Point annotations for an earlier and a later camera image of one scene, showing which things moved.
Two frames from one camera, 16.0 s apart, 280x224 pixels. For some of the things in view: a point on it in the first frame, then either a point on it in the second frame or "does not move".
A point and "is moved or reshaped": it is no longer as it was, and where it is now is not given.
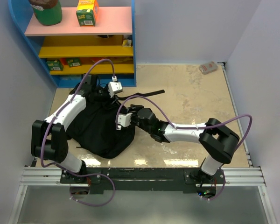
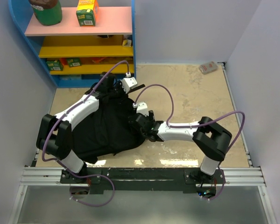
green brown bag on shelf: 46,12 does not move
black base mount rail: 148,180 does not move
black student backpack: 94,130 is moved or reshaped
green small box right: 73,61 does not move
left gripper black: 111,102 -> 124,94
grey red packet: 208,67 does not move
